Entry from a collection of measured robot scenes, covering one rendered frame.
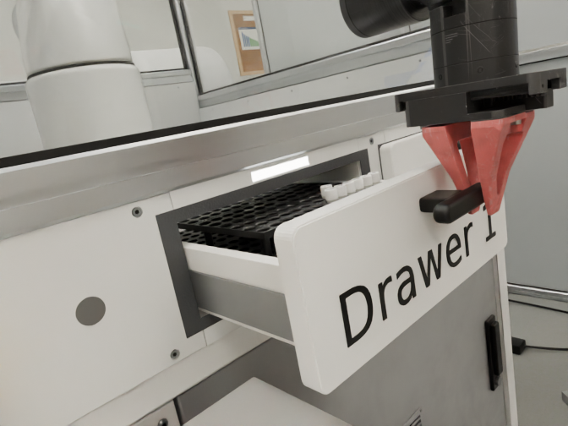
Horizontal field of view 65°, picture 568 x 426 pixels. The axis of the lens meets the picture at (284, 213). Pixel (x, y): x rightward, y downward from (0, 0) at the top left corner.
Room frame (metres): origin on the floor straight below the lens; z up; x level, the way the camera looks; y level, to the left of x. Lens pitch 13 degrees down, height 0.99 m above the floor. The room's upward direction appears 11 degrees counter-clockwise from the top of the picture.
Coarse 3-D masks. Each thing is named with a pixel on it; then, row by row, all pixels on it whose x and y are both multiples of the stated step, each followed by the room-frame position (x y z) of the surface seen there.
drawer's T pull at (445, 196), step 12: (432, 192) 0.34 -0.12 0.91; (444, 192) 0.33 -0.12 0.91; (456, 192) 0.32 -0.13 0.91; (468, 192) 0.31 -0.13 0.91; (480, 192) 0.32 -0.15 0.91; (420, 204) 0.32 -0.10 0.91; (432, 204) 0.32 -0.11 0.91; (444, 204) 0.29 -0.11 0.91; (456, 204) 0.29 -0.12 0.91; (468, 204) 0.30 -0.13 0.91; (480, 204) 0.32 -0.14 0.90; (444, 216) 0.29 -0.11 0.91; (456, 216) 0.29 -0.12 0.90
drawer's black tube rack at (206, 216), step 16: (272, 192) 0.54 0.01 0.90; (288, 192) 0.52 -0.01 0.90; (304, 192) 0.50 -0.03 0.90; (320, 192) 0.48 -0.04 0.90; (224, 208) 0.49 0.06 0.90; (240, 208) 0.47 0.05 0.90; (256, 208) 0.46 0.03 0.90; (272, 208) 0.45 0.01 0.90; (288, 208) 0.43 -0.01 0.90; (304, 208) 0.41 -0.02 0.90; (192, 224) 0.44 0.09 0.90; (208, 224) 0.42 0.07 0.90; (224, 224) 0.41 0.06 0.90; (240, 224) 0.40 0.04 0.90; (256, 224) 0.39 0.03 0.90; (192, 240) 0.49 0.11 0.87; (208, 240) 0.44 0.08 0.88; (224, 240) 0.46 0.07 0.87; (240, 240) 0.45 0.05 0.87; (256, 240) 0.44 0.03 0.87; (272, 240) 0.43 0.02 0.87; (272, 256) 0.37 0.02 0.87
